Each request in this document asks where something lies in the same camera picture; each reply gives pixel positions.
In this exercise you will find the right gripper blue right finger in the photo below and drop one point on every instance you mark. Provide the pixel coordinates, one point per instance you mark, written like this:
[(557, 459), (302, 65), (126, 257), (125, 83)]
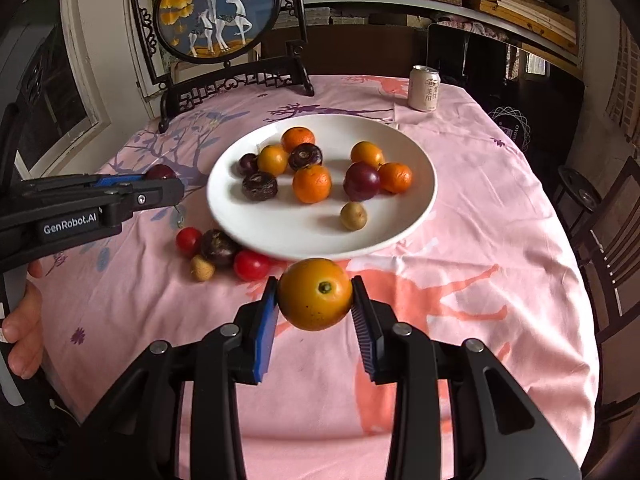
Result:
[(369, 330)]

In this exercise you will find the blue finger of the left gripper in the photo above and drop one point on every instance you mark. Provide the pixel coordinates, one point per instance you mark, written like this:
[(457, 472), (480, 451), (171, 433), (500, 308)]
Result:
[(117, 179)]

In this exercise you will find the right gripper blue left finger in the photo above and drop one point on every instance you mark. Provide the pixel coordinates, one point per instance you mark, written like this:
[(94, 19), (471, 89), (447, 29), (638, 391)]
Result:
[(267, 317)]

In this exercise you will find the smooth orange fruit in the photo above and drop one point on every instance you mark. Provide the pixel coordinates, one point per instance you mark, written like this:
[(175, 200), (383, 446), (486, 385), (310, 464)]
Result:
[(314, 294)]

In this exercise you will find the brown longan fruit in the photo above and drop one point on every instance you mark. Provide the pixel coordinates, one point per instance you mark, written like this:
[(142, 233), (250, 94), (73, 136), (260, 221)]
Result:
[(353, 216)]

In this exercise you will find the large dark passion fruit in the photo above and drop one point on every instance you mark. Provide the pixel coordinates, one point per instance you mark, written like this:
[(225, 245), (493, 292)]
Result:
[(260, 186)]

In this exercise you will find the orange mandarin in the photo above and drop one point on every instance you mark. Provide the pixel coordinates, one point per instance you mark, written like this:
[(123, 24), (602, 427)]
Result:
[(312, 184)]

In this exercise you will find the dark red plum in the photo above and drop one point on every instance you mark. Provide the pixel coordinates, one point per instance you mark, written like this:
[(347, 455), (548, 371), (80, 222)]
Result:
[(361, 182)]

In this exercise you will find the yellow orange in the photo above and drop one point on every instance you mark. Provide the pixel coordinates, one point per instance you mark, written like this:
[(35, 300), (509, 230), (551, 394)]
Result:
[(273, 159)]

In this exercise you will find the person's left hand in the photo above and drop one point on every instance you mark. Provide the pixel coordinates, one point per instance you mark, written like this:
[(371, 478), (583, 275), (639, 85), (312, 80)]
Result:
[(23, 328)]

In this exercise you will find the red tomato near plate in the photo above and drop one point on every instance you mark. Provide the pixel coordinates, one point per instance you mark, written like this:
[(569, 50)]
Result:
[(250, 266)]

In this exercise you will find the small brown longan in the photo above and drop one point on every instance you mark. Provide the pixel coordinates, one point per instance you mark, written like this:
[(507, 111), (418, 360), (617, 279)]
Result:
[(201, 269)]

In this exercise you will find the dark purple plum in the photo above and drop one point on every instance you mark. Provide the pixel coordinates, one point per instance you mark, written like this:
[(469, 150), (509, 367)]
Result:
[(218, 248)]

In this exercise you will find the white round plate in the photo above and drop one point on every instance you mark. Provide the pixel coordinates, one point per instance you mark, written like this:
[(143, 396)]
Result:
[(285, 228)]

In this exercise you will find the red cherry tomato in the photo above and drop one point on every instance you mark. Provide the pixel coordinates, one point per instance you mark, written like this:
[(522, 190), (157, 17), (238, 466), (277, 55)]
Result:
[(188, 241)]

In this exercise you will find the pink printed tablecloth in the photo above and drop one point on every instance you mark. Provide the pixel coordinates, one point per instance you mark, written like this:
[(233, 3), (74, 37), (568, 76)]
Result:
[(490, 261)]

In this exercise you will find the small mandarin on plate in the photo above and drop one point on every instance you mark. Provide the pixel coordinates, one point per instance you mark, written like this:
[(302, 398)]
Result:
[(395, 178)]

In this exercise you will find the dark passion fruit on plate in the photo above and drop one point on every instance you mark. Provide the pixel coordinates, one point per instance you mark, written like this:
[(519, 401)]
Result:
[(303, 155)]

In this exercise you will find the small orange on plate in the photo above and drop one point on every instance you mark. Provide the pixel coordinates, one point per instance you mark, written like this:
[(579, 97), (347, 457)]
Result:
[(368, 152)]

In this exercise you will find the large mandarin on plate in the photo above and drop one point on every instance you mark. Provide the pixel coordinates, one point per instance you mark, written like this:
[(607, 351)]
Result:
[(295, 136)]

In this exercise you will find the round deer painting screen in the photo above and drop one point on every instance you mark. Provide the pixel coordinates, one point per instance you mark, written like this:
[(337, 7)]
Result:
[(209, 31)]

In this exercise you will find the dark carved wooden stand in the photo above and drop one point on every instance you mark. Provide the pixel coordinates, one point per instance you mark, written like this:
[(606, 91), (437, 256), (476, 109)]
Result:
[(183, 85)]

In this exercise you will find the white drink can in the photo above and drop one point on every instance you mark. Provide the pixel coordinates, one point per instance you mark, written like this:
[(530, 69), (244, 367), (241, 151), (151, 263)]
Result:
[(423, 90)]

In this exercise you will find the dark wooden chair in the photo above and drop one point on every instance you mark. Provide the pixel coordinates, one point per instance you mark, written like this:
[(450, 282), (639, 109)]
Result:
[(607, 247)]

